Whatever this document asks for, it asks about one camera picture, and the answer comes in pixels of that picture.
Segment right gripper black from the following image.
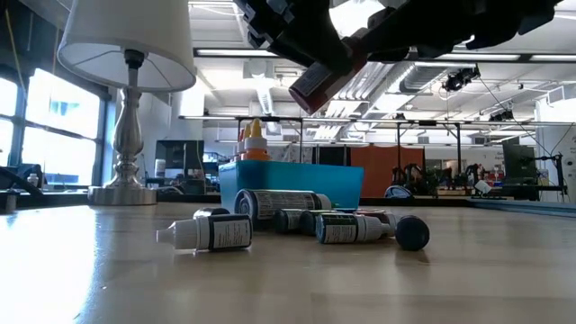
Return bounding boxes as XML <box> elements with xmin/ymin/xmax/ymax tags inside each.
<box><xmin>359</xmin><ymin>0</ymin><xmax>563</xmax><ymax>62</ymax></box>

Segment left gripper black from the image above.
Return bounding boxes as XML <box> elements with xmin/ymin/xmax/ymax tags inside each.
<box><xmin>233</xmin><ymin>0</ymin><xmax>356</xmax><ymax>76</ymax></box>

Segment large red food coloring bottle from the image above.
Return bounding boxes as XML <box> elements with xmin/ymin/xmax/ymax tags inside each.
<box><xmin>287</xmin><ymin>38</ymin><xmax>369</xmax><ymax>116</ymax></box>

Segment large yellow food coloring bottle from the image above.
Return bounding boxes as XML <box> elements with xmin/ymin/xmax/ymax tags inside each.
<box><xmin>234</xmin><ymin>123</ymin><xmax>253</xmax><ymax>162</ymax></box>

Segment large orange food coloring bottle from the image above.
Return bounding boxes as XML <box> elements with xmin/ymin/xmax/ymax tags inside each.
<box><xmin>240</xmin><ymin>118</ymin><xmax>272</xmax><ymax>162</ymax></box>

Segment teal plastic bin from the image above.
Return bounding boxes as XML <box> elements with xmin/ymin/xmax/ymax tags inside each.
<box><xmin>219</xmin><ymin>160</ymin><xmax>365</xmax><ymax>212</ymax></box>

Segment large green food coloring bottle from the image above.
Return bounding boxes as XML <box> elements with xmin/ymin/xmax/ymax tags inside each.
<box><xmin>233</xmin><ymin>188</ymin><xmax>333</xmax><ymax>222</ymax></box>

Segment small teal food coloring bottle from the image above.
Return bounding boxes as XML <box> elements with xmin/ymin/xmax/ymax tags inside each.
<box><xmin>273</xmin><ymin>208</ymin><xmax>307</xmax><ymax>234</ymax></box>
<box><xmin>299</xmin><ymin>210</ymin><xmax>334</xmax><ymax>237</ymax></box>

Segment small green food coloring bottle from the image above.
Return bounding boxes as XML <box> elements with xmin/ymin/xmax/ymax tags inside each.
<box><xmin>314</xmin><ymin>213</ymin><xmax>393</xmax><ymax>245</ymax></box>

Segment small maroon food coloring bottle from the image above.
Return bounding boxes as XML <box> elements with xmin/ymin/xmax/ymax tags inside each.
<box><xmin>394</xmin><ymin>214</ymin><xmax>431</xmax><ymax>252</ymax></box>

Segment small blue food coloring bottle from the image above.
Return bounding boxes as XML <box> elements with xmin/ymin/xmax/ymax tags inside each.
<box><xmin>193</xmin><ymin>206</ymin><xmax>231</xmax><ymax>221</ymax></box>

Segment small black food coloring bottle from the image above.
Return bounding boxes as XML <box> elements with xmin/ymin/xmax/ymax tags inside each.
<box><xmin>156</xmin><ymin>213</ymin><xmax>253</xmax><ymax>252</ymax></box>

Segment long ceiling light bar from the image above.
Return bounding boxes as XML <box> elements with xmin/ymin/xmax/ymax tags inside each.
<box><xmin>193</xmin><ymin>47</ymin><xmax>576</xmax><ymax>63</ymax></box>

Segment orange partition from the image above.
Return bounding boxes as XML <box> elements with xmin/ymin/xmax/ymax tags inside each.
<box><xmin>350</xmin><ymin>146</ymin><xmax>427</xmax><ymax>199</ymax></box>

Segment background robot arms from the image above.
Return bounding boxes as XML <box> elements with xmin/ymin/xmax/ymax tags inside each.
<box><xmin>391</xmin><ymin>161</ymin><xmax>490</xmax><ymax>197</ymax></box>

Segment blue white round object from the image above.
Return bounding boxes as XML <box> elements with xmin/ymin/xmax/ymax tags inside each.
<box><xmin>384</xmin><ymin>184</ymin><xmax>413</xmax><ymax>200</ymax></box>

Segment black monitor on stand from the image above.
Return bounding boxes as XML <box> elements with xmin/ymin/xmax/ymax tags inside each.
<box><xmin>501</xmin><ymin>142</ymin><xmax>568</xmax><ymax>195</ymax></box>

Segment black computer monitor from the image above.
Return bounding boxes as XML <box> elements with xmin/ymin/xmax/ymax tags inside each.
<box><xmin>155</xmin><ymin>139</ymin><xmax>206</xmax><ymax>181</ymax></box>

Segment white shade silver table lamp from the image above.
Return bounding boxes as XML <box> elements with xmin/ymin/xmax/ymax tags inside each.
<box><xmin>57</xmin><ymin>0</ymin><xmax>198</xmax><ymax>207</ymax></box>

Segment large window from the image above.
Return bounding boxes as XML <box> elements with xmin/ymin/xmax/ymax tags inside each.
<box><xmin>0</xmin><ymin>67</ymin><xmax>107</xmax><ymax>188</ymax></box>

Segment silver ventilation duct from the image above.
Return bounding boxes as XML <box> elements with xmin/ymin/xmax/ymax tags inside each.
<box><xmin>335</xmin><ymin>58</ymin><xmax>481</xmax><ymax>107</ymax></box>

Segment black ceiling camera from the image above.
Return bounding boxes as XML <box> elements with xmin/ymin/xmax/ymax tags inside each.
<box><xmin>443</xmin><ymin>65</ymin><xmax>481</xmax><ymax>94</ymax></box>

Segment black workstation frame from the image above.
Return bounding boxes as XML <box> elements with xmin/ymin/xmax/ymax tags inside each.
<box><xmin>179</xmin><ymin>114</ymin><xmax>464</xmax><ymax>199</ymax></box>

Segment black aluminium table frame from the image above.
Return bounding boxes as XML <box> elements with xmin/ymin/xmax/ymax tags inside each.
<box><xmin>0</xmin><ymin>188</ymin><xmax>576</xmax><ymax>220</ymax></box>

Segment black curved cable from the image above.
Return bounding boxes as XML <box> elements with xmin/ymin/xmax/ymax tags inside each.
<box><xmin>0</xmin><ymin>166</ymin><xmax>44</xmax><ymax>197</ymax></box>

